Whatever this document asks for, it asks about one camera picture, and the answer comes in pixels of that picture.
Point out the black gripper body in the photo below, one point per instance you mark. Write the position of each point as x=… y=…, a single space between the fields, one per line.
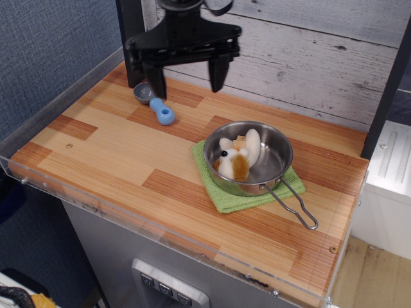
x=184 y=38

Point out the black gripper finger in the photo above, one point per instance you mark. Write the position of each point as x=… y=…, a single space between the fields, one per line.
x=218 y=68
x=155 y=77

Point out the blue grey scoop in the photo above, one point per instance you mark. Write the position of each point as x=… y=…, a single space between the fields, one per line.
x=145 y=95

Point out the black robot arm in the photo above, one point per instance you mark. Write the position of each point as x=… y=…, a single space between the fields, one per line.
x=183 y=4

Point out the white brown plush toy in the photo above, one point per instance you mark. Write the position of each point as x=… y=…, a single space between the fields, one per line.
x=238 y=156

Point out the stainless steel pot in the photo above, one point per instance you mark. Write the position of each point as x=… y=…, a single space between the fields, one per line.
x=267 y=173

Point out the green cloth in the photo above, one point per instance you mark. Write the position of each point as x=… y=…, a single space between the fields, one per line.
x=227 y=203

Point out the grey cabinet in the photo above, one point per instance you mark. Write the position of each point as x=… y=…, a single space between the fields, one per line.
x=232 y=266

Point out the clear acrylic guard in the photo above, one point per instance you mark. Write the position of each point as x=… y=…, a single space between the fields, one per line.
x=135 y=196

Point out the silver button panel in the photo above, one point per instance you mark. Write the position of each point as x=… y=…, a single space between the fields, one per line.
x=186 y=295

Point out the yellow tape bundle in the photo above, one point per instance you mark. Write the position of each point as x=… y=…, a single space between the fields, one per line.
x=19 y=297

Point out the black left post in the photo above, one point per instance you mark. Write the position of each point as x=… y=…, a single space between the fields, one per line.
x=131 y=23

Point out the black post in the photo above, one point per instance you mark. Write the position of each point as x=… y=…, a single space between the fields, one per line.
x=392 y=85
x=131 y=23

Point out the black right post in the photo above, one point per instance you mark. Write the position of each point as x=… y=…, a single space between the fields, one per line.
x=392 y=85

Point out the white aluminium rail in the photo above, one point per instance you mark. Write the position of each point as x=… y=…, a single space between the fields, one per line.
x=389 y=167

